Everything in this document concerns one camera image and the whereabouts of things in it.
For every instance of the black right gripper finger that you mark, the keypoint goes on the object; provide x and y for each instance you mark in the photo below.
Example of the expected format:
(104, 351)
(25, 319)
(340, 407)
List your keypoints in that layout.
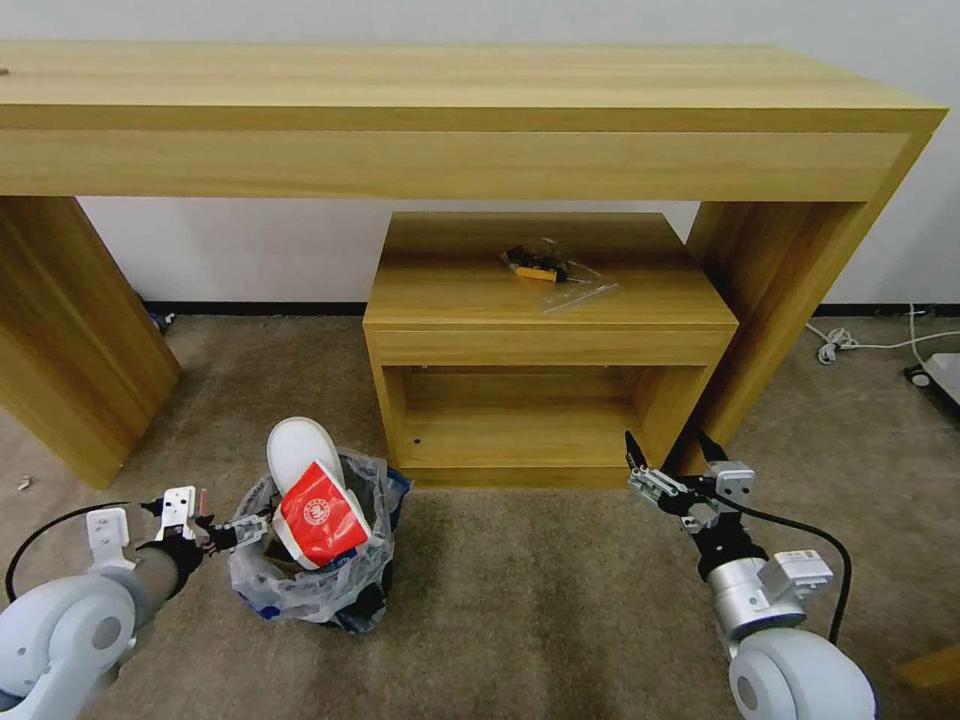
(712, 451)
(651, 480)

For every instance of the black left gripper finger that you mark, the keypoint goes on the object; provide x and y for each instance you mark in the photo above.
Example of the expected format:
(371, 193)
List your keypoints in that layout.
(251, 523)
(238, 543)

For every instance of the clear plastic bin liner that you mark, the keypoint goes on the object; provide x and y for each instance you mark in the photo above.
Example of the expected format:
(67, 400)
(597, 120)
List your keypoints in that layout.
(300, 592)

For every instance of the black trash bin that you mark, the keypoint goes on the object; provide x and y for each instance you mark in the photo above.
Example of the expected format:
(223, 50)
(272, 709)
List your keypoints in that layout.
(367, 604)

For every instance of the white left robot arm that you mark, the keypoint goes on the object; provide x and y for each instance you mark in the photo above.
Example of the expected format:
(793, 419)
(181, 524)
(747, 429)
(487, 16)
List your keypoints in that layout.
(60, 637)

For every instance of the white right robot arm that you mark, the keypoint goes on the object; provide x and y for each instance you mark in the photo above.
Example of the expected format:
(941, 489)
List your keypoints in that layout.
(780, 660)

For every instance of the white and red paper bowl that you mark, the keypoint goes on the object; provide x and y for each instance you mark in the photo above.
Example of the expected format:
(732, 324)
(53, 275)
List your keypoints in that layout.
(322, 517)

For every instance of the small wooden cabinet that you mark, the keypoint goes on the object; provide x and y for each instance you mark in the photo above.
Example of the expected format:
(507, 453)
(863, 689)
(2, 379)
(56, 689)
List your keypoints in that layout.
(525, 337)

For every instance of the clear plastic zip bag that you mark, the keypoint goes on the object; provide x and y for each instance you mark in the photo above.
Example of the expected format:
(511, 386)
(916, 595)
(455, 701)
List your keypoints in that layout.
(577, 289)

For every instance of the white wheeled device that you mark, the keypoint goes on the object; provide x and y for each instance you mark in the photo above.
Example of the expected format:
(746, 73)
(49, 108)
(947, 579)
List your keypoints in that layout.
(937, 379)

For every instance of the long wooden desk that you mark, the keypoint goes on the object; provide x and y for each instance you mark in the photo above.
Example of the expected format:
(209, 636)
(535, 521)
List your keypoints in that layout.
(450, 82)

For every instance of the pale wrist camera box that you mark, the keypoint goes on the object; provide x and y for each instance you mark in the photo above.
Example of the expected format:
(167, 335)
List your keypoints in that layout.
(731, 480)
(180, 511)

